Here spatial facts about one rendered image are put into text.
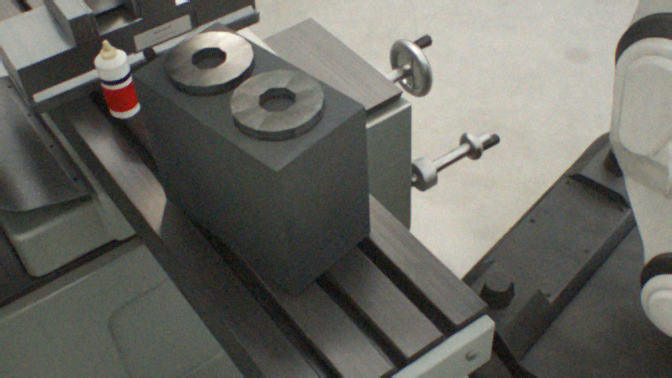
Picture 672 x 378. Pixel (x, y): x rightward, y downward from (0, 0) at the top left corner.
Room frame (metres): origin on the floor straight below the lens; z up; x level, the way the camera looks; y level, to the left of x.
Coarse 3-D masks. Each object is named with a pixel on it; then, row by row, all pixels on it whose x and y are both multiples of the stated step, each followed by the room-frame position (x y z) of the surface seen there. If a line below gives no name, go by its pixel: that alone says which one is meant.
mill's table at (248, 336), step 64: (0, 0) 1.17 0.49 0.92; (64, 128) 0.91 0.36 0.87; (128, 128) 0.87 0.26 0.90; (128, 192) 0.73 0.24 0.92; (192, 256) 0.62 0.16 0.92; (384, 256) 0.60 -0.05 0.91; (256, 320) 0.53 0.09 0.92; (320, 320) 0.52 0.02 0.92; (384, 320) 0.52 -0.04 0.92; (448, 320) 0.51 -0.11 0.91
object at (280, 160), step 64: (192, 64) 0.71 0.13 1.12; (256, 64) 0.71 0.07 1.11; (192, 128) 0.64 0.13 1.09; (256, 128) 0.60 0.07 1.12; (320, 128) 0.61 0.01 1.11; (192, 192) 0.67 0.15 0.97; (256, 192) 0.58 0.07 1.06; (320, 192) 0.59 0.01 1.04; (256, 256) 0.59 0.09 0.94; (320, 256) 0.58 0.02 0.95
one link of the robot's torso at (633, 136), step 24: (648, 48) 0.74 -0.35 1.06; (624, 72) 0.76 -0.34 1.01; (648, 72) 0.73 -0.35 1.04; (624, 96) 0.74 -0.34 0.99; (648, 96) 0.73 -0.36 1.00; (624, 120) 0.74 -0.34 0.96; (648, 120) 0.72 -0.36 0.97; (624, 144) 0.73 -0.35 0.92; (648, 144) 0.72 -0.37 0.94; (624, 168) 0.77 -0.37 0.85; (648, 168) 0.73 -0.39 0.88; (648, 192) 0.75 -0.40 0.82; (648, 216) 0.74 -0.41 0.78; (648, 240) 0.74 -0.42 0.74; (648, 264) 0.72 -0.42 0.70
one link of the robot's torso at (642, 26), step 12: (648, 0) 0.79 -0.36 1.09; (660, 0) 0.78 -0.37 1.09; (636, 12) 0.80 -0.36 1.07; (648, 12) 0.79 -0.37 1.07; (660, 12) 0.78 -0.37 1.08; (636, 24) 0.79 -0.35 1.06; (648, 24) 0.77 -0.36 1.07; (660, 24) 0.76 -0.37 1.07; (624, 36) 0.79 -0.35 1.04; (636, 36) 0.77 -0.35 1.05; (648, 36) 0.76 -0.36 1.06; (660, 36) 0.75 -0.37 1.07; (624, 48) 0.78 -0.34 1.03
